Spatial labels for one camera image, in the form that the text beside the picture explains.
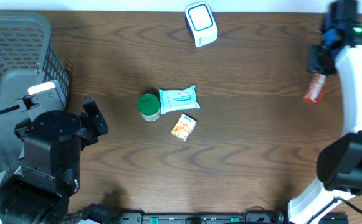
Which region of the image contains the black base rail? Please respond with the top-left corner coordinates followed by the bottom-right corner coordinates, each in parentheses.
top-left (60, 203), bottom-right (350, 224)

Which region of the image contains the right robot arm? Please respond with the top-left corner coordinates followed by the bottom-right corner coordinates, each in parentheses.
top-left (278, 0), bottom-right (362, 223)

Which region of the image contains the light blue wipes pack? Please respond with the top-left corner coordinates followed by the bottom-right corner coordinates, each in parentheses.
top-left (159, 85), bottom-right (201, 114)

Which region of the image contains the green lid jar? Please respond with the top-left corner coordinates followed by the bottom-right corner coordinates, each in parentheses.
top-left (138, 93), bottom-right (161, 122)

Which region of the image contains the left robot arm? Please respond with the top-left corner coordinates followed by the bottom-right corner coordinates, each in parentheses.
top-left (0, 89), bottom-right (108, 223)

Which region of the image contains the red Top snack bar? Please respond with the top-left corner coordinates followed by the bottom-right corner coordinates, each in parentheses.
top-left (303, 73), bottom-right (326, 104)

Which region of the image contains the small orange carton box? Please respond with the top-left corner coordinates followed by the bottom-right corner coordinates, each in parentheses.
top-left (171, 114), bottom-right (197, 141)

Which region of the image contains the white barcode scanner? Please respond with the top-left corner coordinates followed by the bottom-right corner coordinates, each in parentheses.
top-left (184, 2), bottom-right (218, 47)

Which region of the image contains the grey plastic mesh basket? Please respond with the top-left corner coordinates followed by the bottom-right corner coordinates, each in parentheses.
top-left (0, 12), bottom-right (70, 181)

